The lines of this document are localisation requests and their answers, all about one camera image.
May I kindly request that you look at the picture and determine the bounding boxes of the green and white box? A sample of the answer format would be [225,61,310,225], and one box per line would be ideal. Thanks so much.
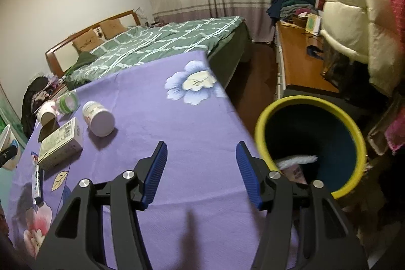
[305,13,321,34]

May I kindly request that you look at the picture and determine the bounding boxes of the white paper bowl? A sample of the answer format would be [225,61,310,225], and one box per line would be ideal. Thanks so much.
[0,124,22,170]

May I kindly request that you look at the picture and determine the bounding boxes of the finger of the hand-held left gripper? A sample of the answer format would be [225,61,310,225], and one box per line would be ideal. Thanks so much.
[0,145,18,168]

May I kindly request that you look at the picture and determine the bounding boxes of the brown pillow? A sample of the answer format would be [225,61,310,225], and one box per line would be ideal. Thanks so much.
[72,29,103,52]
[99,18,125,39]

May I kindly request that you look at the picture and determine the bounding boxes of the purple floral tablecloth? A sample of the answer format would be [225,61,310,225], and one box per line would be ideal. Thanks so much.
[6,50,301,270]

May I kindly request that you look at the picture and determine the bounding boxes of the wooden bed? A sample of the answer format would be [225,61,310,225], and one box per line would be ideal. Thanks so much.
[45,10,252,90]

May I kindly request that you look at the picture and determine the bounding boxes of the white plastic bag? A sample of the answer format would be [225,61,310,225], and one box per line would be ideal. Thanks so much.
[275,154,318,170]

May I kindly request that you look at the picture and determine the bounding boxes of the pink and white milk carton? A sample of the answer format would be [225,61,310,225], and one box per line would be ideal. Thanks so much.
[282,162,308,186]

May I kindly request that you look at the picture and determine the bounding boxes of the silver foil packet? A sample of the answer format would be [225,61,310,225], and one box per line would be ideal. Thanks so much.
[31,152,45,205]

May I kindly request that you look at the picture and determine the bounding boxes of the dark clothes pile on nightstand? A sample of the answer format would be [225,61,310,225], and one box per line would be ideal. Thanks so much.
[22,75,67,138]

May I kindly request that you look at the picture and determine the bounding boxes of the wooden desk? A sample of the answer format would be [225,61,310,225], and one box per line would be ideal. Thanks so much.
[274,20,340,100]

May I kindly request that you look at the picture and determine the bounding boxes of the green checked duvet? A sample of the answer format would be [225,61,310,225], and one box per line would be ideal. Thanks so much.
[65,16,247,90]

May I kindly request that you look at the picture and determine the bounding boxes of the clear jar with green label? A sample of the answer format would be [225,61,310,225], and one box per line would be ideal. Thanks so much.
[56,91,79,115]

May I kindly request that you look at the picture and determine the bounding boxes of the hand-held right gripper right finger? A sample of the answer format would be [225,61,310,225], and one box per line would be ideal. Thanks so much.
[236,141,369,270]

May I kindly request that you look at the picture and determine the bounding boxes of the long white carton box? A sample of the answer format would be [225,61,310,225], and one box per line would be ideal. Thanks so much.
[37,117,84,171]

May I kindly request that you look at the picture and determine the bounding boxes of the dark plastic bag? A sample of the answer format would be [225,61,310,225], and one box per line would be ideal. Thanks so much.
[319,39,352,87]

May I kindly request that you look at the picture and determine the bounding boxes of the pile of dark clothes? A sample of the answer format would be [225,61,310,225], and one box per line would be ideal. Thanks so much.
[267,0,317,26]

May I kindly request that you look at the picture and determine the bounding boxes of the sliding glass door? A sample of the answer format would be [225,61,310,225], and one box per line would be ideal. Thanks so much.
[0,80,29,147]

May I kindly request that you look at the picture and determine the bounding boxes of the white plastic bottle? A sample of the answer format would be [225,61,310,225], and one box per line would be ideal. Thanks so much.
[82,101,115,137]

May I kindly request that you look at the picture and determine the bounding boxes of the white printed paper cup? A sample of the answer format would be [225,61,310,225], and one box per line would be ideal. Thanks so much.
[36,100,59,125]

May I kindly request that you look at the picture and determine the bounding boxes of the cream puffer jacket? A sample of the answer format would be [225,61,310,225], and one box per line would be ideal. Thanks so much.
[318,0,405,96]

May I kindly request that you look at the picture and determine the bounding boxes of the dark green cloth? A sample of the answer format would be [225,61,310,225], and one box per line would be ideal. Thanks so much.
[65,52,97,74]

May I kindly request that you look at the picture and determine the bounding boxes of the yellow rimmed trash bin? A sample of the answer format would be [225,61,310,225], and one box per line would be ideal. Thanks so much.
[255,96,368,199]

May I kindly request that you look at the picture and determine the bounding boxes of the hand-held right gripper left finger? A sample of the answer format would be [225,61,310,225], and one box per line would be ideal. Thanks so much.
[33,141,168,270]

